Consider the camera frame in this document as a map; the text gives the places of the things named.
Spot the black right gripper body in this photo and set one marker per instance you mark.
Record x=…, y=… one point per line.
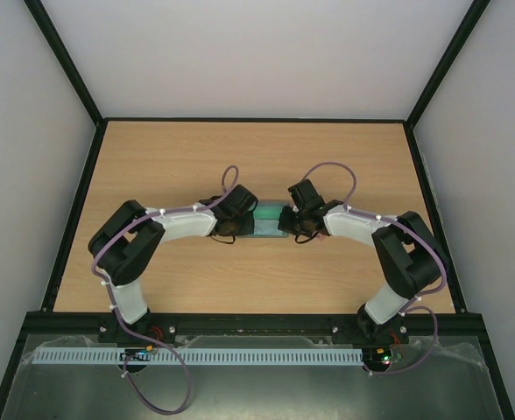
x=286, y=220

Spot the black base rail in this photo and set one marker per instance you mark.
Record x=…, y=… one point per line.
x=174, y=328

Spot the right controller board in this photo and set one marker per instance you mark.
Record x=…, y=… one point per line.
x=384, y=356

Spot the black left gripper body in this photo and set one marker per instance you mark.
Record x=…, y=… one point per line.
x=241, y=228

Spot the black frame post right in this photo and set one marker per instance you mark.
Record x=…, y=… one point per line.
x=468, y=24

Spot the left controller board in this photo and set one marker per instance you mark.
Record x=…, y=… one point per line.
x=144, y=354

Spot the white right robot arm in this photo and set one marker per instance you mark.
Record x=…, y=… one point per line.
x=412, y=260

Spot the black frame post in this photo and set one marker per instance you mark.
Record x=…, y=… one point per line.
x=54, y=40
x=468, y=24

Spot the grey green glasses case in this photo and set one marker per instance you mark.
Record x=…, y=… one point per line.
x=266, y=216

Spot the controller board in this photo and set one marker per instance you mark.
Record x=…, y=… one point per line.
x=384, y=356
x=144, y=354

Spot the black frame post left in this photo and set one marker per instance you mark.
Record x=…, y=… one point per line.
x=54, y=40

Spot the light blue slotted cable duct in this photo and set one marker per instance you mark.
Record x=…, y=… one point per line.
x=203, y=357

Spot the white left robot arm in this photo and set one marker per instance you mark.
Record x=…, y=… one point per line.
x=123, y=247

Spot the pink transparent sunglasses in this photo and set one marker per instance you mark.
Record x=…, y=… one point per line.
x=320, y=237

